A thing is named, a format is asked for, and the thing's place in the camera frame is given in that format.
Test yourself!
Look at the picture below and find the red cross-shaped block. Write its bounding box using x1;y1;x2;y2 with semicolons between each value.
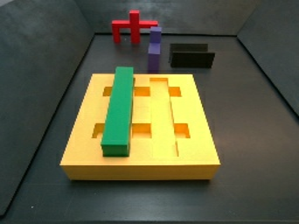
111;10;159;44

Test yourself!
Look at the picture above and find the purple notched block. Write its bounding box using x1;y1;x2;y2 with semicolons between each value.
147;26;163;73

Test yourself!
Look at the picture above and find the black notched block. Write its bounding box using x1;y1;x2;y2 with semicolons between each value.
170;44;215;68

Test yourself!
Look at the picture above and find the yellow slotted board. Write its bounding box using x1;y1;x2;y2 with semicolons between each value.
60;73;221;180

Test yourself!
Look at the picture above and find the green long block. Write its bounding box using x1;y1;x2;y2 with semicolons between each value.
100;66;134;157

